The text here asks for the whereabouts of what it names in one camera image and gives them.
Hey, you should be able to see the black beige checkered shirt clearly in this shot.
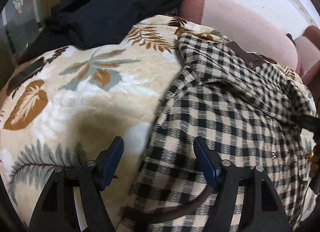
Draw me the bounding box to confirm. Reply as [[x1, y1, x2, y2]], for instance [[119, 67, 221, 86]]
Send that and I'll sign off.
[[129, 33, 315, 229]]

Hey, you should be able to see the person's right hand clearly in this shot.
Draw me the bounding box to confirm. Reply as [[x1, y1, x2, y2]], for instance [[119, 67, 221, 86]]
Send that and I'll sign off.
[[309, 144, 320, 178]]

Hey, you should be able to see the cream leaf-pattern blanket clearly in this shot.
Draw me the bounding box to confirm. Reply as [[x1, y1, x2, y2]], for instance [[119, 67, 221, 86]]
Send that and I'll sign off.
[[1, 15, 317, 231]]

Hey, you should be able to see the dark navy garment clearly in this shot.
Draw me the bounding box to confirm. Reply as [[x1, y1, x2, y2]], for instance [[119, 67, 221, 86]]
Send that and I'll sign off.
[[21, 0, 184, 62]]

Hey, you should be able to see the wooden glass-panel wardrobe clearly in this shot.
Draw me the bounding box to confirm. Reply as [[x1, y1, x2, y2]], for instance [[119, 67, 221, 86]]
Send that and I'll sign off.
[[0, 0, 68, 63]]

